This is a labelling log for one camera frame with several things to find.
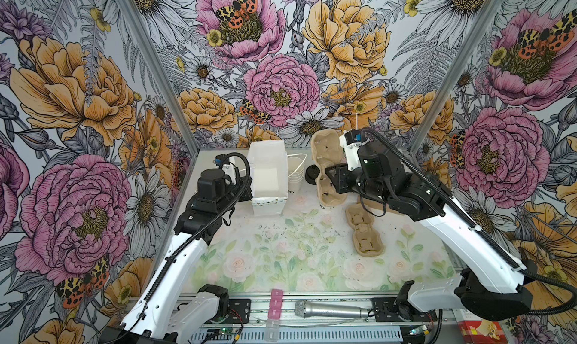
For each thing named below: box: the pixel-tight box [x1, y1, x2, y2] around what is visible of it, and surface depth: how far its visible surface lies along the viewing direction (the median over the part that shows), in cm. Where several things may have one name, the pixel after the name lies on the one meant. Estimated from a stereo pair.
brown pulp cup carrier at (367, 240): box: [345, 203, 384, 257], surface depth 89 cm
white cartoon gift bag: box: [247, 139, 289, 217], surface depth 79 cm
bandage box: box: [452, 307, 508, 344], surface depth 69 cm
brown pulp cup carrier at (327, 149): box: [311, 129, 348, 206], surface depth 64 cm
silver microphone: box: [294, 300, 371, 319], surface depth 73 cm
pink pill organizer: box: [264, 288, 284, 342], surface depth 74 cm
